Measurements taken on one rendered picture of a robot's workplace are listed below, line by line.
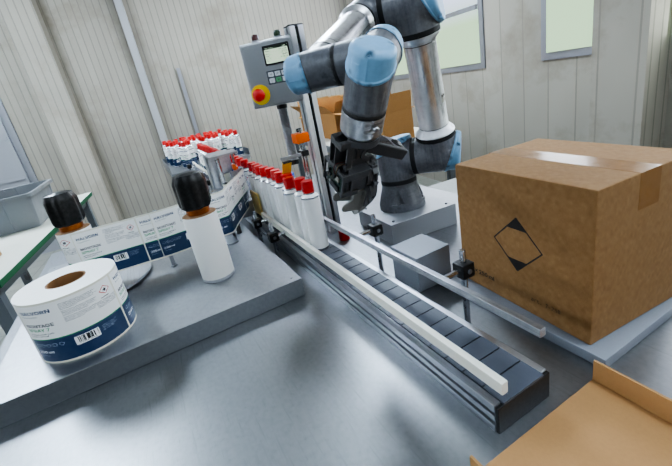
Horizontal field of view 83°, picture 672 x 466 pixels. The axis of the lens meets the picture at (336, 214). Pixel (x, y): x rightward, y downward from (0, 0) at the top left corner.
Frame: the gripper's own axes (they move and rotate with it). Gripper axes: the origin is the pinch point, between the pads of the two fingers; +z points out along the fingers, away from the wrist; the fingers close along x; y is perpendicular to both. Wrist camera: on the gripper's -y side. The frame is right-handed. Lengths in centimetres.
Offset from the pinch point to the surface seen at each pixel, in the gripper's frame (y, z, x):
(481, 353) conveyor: -0.4, -0.1, 37.0
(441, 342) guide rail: 5.0, -1.6, 32.8
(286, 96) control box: -8, 3, -53
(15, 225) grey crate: 117, 131, -183
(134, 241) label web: 47, 33, -43
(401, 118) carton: -136, 90, -136
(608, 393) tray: -11, -3, 51
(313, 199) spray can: -0.1, 14.9, -19.8
